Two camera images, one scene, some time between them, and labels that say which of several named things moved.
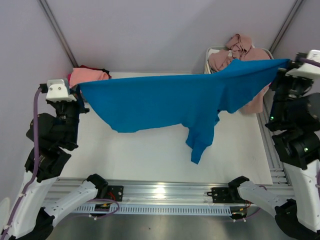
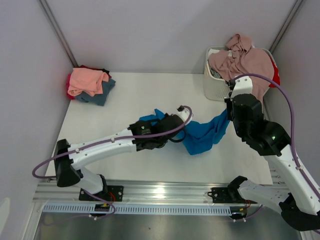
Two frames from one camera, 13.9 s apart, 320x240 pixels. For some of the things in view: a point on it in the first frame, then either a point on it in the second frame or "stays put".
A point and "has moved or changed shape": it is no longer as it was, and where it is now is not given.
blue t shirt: [194, 100] has moved or changed shape
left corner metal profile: [59, 33] stays put
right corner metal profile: [298, 4] stays put
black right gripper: [282, 77] → [229, 105]
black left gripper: [75, 91] → [165, 115]
